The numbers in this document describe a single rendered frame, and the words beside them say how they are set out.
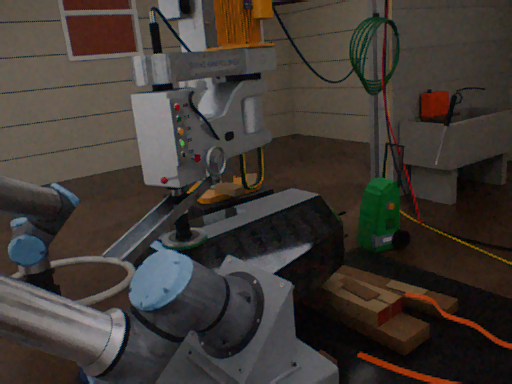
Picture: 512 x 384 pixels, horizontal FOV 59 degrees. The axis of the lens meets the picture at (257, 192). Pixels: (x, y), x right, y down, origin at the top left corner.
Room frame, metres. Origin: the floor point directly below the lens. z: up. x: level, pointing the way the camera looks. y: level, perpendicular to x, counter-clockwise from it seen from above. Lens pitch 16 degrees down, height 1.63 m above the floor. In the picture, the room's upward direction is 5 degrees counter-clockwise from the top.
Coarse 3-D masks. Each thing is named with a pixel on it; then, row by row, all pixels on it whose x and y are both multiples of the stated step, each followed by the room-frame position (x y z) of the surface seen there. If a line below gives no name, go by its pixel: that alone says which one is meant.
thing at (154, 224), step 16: (208, 176) 2.19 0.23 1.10; (192, 192) 2.07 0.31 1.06; (160, 208) 2.03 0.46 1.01; (176, 208) 1.96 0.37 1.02; (144, 224) 1.93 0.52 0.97; (160, 224) 1.86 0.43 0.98; (128, 240) 1.84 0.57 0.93; (144, 240) 1.78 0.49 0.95; (112, 256) 1.76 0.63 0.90; (128, 256) 1.69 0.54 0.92
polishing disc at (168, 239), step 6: (192, 228) 2.16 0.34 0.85; (198, 228) 2.15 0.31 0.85; (168, 234) 2.11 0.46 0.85; (174, 234) 2.10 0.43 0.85; (192, 234) 2.07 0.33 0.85; (198, 234) 2.07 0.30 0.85; (204, 234) 2.06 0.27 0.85; (162, 240) 2.03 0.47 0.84; (168, 240) 2.02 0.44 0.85; (174, 240) 2.02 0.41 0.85; (180, 240) 2.01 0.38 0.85; (186, 240) 2.00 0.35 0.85; (192, 240) 2.00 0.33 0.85; (198, 240) 1.99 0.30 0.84; (174, 246) 1.97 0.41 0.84; (180, 246) 1.96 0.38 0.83
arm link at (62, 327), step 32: (0, 288) 0.76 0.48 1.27; (32, 288) 0.81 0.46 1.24; (0, 320) 0.74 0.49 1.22; (32, 320) 0.77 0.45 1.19; (64, 320) 0.81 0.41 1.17; (96, 320) 0.86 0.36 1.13; (128, 320) 0.90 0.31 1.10; (64, 352) 0.80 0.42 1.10; (96, 352) 0.83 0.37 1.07; (128, 352) 0.85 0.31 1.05; (160, 352) 0.88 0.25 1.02
